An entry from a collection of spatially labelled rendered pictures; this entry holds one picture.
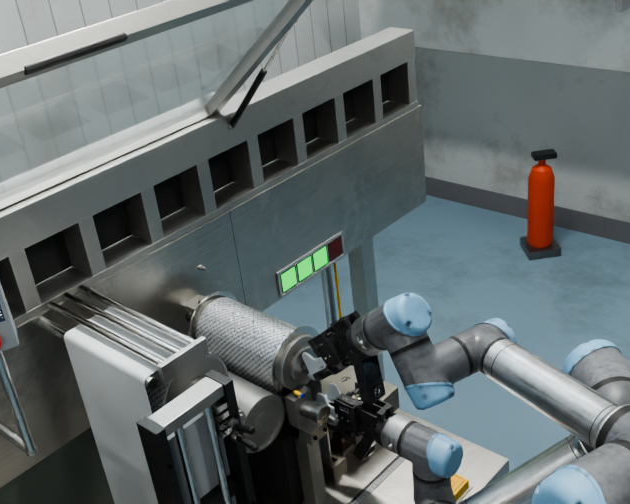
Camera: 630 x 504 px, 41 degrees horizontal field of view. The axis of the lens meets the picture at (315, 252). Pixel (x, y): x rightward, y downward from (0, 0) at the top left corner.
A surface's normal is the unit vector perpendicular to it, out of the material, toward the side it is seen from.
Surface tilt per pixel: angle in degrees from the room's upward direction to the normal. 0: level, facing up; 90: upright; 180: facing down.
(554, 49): 90
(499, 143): 90
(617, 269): 0
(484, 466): 0
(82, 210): 90
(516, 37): 90
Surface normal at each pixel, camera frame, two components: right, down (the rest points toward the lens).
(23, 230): 0.74, 0.25
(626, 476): 0.13, -0.60
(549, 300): -0.11, -0.87
